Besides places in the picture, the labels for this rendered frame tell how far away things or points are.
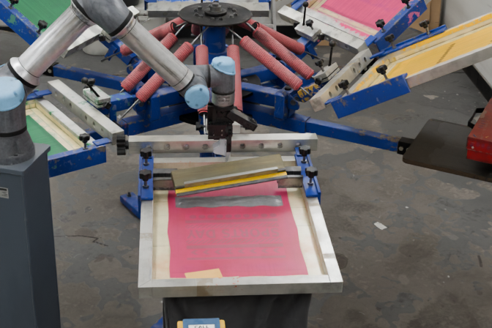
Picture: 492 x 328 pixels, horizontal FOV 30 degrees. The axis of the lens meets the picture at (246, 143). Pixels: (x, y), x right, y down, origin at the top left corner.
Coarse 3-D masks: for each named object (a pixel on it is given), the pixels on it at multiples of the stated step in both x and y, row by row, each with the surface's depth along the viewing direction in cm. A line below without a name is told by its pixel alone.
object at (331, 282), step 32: (160, 160) 326; (192, 160) 327; (224, 160) 328; (288, 160) 329; (320, 224) 290; (320, 256) 279; (160, 288) 259; (192, 288) 259; (224, 288) 260; (256, 288) 261; (288, 288) 262; (320, 288) 263
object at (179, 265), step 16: (208, 192) 314; (224, 192) 314; (176, 208) 304; (192, 208) 304; (208, 208) 304; (224, 208) 305; (176, 224) 295; (176, 240) 286; (176, 256) 278; (176, 272) 271; (224, 272) 271
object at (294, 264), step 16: (240, 192) 315; (256, 192) 315; (272, 192) 315; (240, 208) 305; (256, 208) 305; (272, 208) 305; (288, 208) 306; (288, 224) 297; (288, 240) 288; (288, 256) 280; (240, 272) 272; (256, 272) 272; (272, 272) 272; (288, 272) 272; (304, 272) 272
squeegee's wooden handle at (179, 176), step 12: (264, 156) 313; (276, 156) 313; (192, 168) 307; (204, 168) 307; (216, 168) 307; (228, 168) 308; (240, 168) 308; (252, 168) 309; (180, 180) 303; (192, 180) 304
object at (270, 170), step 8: (264, 168) 308; (272, 168) 308; (216, 176) 304; (224, 176) 304; (232, 176) 305; (240, 176) 306; (248, 176) 307; (184, 184) 301; (192, 184) 302; (200, 184) 303
